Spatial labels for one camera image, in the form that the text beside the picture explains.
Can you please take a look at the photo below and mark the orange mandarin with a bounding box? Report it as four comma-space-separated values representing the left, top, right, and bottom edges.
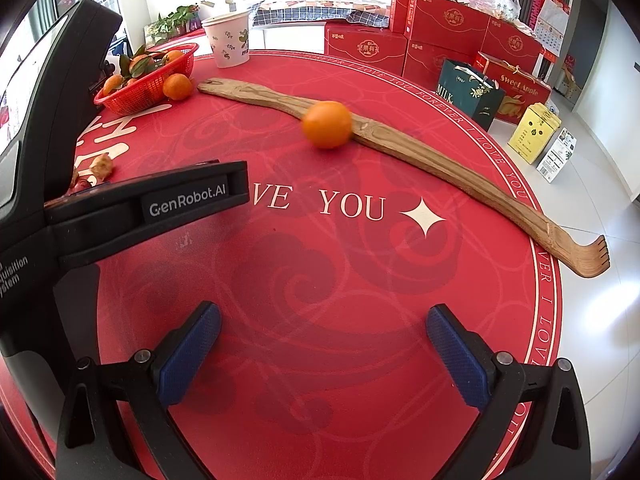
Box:
300, 101, 352, 150

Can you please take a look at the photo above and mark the red plastic fruit basket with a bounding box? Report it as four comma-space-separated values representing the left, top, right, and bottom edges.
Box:
93, 44, 198, 116

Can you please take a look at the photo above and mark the orange beside basket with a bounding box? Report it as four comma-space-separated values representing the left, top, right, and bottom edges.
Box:
163, 74, 193, 101

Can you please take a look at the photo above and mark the white floral paper cup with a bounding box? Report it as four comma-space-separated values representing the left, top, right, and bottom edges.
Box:
202, 10, 250, 68

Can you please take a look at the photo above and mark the long wooden back scratcher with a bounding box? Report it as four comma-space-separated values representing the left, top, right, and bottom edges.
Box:
198, 78, 611, 278

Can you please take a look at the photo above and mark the yellow carton box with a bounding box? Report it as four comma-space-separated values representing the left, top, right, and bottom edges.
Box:
508, 103, 561, 164

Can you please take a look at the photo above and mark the dark green milk bag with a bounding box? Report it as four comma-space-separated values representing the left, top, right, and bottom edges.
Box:
436, 60, 506, 130

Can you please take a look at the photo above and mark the red gift box stack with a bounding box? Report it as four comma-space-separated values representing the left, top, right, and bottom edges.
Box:
324, 0, 551, 124

